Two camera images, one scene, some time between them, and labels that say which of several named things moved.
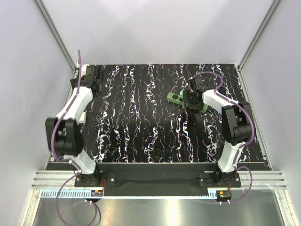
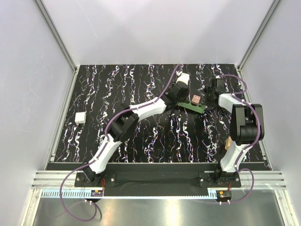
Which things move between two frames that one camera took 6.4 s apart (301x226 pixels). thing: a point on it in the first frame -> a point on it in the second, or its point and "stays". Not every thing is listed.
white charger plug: (83, 119) stays
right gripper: (187, 94) -> (209, 91)
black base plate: (153, 175) stays
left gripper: (83, 79) -> (184, 98)
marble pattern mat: (131, 121) stays
